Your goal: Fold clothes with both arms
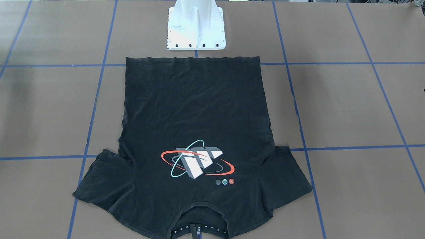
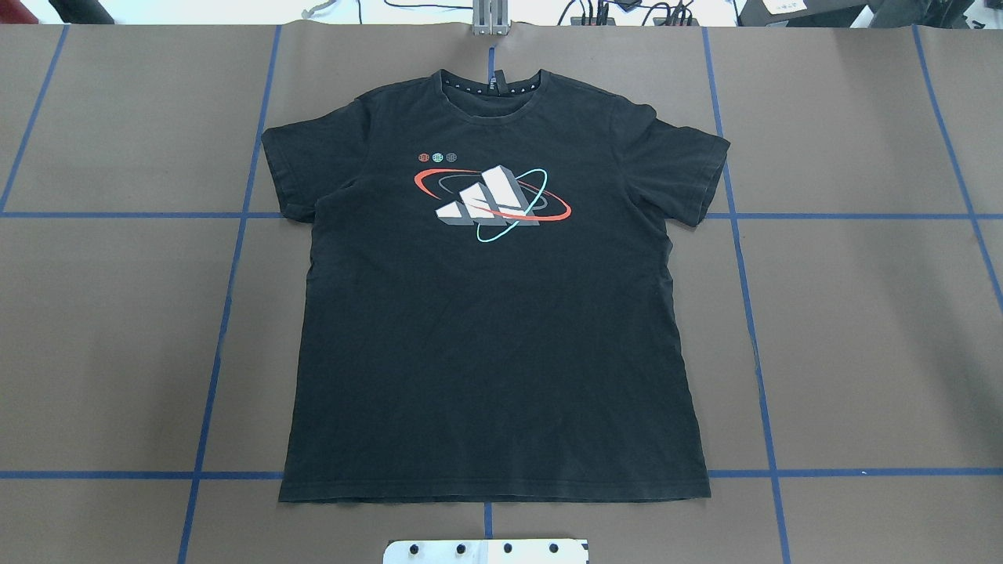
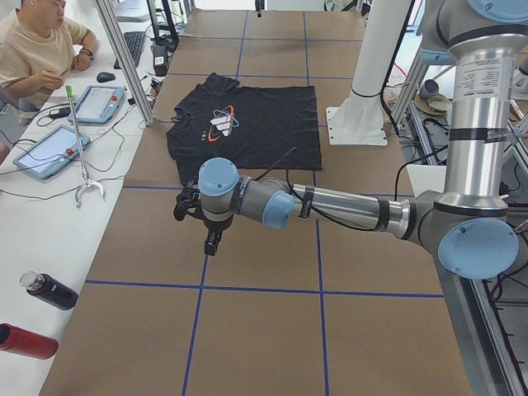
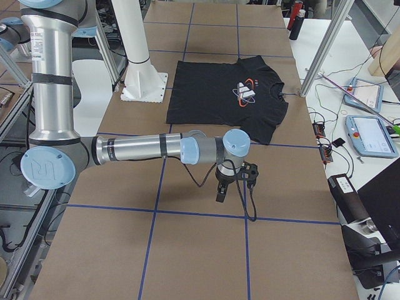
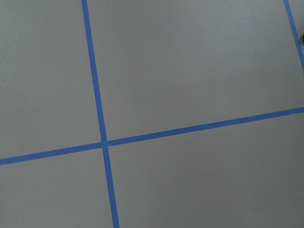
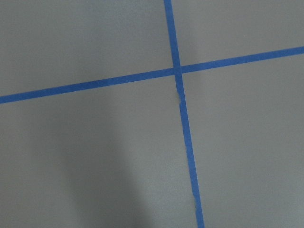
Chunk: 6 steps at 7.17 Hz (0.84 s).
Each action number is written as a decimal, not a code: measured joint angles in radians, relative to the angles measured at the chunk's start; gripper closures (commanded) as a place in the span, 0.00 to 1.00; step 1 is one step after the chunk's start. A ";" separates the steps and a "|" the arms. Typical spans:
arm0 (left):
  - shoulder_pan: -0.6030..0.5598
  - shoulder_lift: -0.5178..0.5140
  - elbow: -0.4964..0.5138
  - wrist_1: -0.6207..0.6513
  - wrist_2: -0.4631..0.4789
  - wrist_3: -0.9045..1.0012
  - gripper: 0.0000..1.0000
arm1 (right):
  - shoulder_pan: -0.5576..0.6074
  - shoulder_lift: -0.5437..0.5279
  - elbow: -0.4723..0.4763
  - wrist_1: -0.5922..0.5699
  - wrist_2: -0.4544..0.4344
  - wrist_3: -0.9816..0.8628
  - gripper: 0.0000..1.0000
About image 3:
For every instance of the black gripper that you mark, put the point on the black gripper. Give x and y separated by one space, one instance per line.
217 225

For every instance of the metal reacher grabber tool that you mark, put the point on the metal reacher grabber tool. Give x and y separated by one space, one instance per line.
87 182

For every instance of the black computer keyboard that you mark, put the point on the black computer keyboard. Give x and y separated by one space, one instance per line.
135 44

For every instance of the seated person in beige shirt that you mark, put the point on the seated person in beige shirt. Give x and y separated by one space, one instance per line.
40 47

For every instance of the black box with label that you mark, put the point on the black box with label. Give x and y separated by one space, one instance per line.
160 60

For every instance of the red water bottle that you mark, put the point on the red water bottle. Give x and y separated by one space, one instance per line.
22 342

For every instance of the white plastic chair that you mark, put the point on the white plastic chair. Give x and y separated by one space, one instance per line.
426 178

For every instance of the black water bottle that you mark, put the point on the black water bottle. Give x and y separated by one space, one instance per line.
48 289

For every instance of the aluminium frame post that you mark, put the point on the aluminium frame post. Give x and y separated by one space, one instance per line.
117 41

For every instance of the black computer mouse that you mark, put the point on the black computer mouse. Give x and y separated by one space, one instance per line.
104 77

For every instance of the near blue teach pendant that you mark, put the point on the near blue teach pendant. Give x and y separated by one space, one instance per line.
50 154

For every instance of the blue teach pendant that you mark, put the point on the blue teach pendant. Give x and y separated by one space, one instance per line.
98 104
50 154

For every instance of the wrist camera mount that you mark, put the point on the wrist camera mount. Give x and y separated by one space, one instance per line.
188 202

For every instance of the far blue teach pendant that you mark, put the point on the far blue teach pendant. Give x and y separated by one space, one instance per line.
98 104

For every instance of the black printed t-shirt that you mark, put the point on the black printed t-shirt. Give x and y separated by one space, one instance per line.
253 127

